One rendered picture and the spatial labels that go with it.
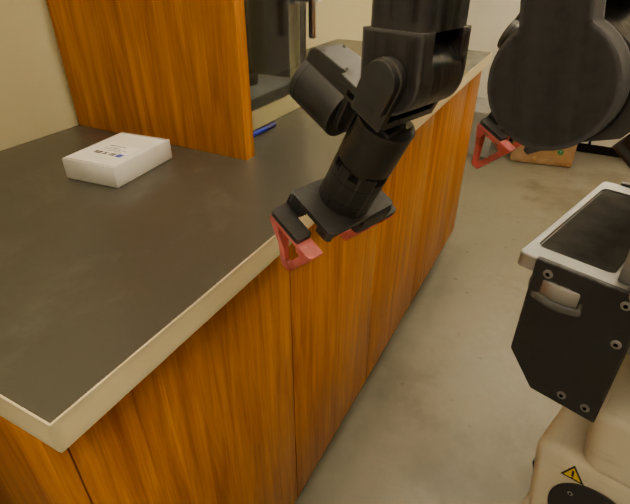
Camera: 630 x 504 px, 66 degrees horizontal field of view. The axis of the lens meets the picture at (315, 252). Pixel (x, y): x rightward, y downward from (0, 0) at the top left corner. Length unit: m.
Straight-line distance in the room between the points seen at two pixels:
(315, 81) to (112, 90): 0.78
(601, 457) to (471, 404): 1.15
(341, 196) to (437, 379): 1.40
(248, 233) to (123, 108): 0.55
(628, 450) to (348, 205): 0.39
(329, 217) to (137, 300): 0.27
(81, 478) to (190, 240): 0.33
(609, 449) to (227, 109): 0.80
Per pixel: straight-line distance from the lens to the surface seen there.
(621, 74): 0.31
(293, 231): 0.49
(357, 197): 0.48
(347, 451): 1.60
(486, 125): 0.82
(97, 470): 0.65
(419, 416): 1.71
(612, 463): 0.66
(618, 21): 0.34
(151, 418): 0.68
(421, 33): 0.39
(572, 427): 0.71
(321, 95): 0.47
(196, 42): 1.00
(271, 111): 1.22
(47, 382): 0.56
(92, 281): 0.68
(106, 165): 0.94
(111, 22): 1.14
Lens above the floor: 1.30
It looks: 32 degrees down
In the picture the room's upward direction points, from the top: straight up
